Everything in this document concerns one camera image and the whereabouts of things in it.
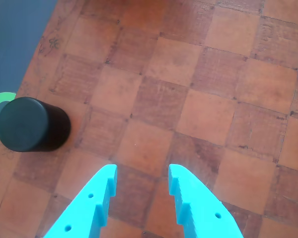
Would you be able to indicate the turquoise gripper left finger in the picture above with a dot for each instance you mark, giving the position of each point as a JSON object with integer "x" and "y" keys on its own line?
{"x": 84, "y": 210}

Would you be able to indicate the turquoise gripper right finger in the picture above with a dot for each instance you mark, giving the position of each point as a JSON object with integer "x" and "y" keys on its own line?
{"x": 201, "y": 210}

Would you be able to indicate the black cylinder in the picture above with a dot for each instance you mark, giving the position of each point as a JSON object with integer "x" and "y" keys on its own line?
{"x": 22, "y": 124}

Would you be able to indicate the brown checkerboard mat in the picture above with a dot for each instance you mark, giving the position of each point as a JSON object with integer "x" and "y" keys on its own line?
{"x": 188, "y": 99}

